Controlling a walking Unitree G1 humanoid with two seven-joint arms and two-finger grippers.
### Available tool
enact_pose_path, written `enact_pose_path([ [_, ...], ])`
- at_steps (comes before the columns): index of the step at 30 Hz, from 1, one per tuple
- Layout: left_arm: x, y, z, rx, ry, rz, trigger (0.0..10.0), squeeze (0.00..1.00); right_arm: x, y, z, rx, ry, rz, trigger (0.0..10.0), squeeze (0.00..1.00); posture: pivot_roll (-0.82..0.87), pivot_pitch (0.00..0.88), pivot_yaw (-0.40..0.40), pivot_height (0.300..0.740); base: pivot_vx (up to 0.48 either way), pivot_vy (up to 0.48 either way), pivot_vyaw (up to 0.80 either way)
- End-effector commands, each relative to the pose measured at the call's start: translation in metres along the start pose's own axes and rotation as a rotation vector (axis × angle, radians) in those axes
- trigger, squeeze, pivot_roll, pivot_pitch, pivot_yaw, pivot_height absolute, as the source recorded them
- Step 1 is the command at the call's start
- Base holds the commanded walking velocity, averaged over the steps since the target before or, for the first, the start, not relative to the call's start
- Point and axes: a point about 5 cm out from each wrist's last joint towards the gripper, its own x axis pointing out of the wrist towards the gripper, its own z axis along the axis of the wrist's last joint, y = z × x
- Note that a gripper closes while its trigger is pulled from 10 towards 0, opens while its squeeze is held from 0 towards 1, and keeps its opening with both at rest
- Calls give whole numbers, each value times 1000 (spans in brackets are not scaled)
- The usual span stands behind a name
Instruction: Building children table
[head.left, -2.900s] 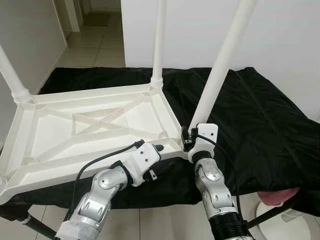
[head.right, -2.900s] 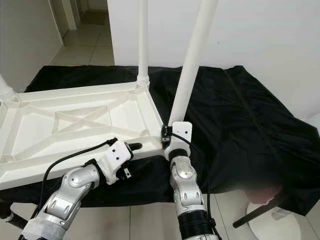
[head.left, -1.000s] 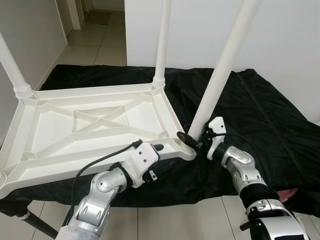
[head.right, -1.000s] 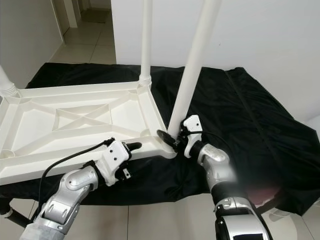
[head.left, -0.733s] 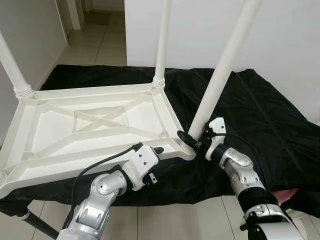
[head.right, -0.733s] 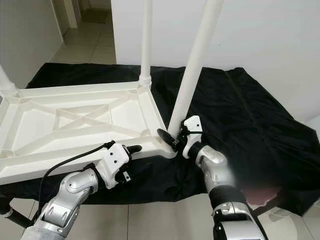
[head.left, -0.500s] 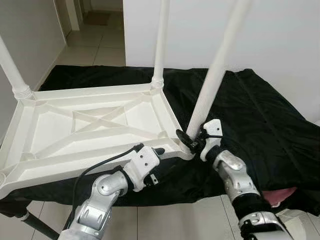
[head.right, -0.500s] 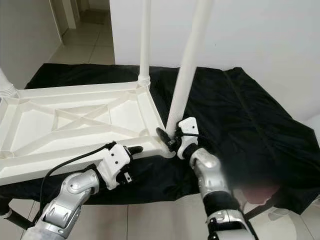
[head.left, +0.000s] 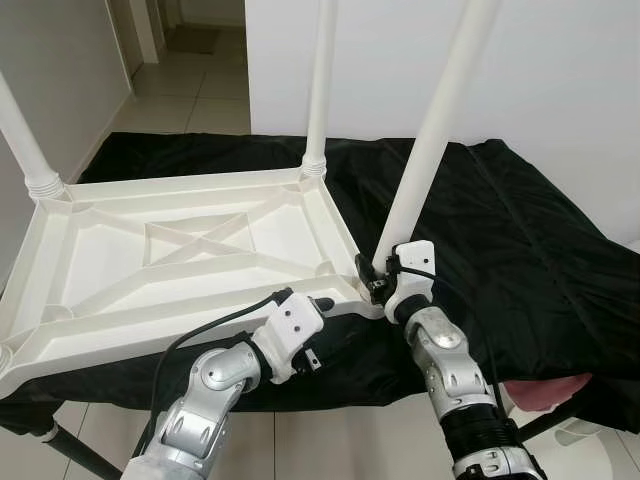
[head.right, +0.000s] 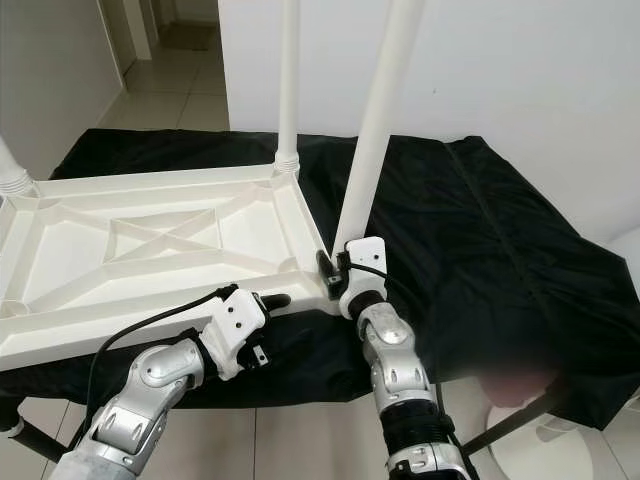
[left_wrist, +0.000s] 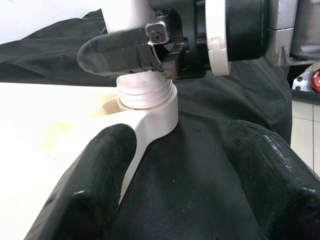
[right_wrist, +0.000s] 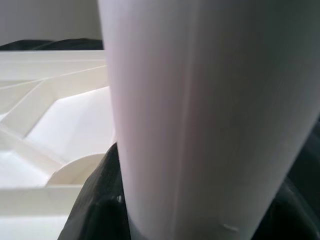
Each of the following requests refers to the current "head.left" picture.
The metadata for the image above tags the white plastic table leg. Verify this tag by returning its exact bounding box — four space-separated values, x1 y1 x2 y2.
303 0 340 182
372 0 502 280
0 70 68 200

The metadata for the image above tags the white plastic table top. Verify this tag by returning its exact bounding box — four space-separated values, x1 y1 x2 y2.
0 165 387 402

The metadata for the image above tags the black cloth table cover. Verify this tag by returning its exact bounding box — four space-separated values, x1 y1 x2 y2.
0 129 640 432

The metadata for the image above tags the pink stool seat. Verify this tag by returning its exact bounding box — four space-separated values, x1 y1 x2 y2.
505 375 592 414

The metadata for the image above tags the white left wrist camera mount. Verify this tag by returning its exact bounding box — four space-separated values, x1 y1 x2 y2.
250 290 327 384

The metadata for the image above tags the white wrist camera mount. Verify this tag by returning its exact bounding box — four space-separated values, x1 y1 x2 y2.
250 290 327 384
385 240 438 324

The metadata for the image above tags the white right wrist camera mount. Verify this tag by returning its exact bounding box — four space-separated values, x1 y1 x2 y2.
385 240 438 324

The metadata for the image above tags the white door frame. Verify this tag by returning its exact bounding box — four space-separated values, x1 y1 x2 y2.
108 0 162 67

